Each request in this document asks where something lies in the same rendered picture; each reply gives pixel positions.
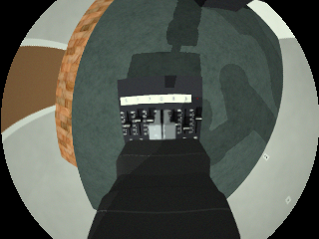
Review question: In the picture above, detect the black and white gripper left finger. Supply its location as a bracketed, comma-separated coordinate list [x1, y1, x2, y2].
[149, 110, 162, 139]

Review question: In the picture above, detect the black lighting desk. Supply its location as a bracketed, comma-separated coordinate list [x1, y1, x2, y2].
[117, 76, 202, 144]

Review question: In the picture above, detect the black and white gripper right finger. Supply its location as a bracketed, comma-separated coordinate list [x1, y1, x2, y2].
[161, 110, 175, 139]

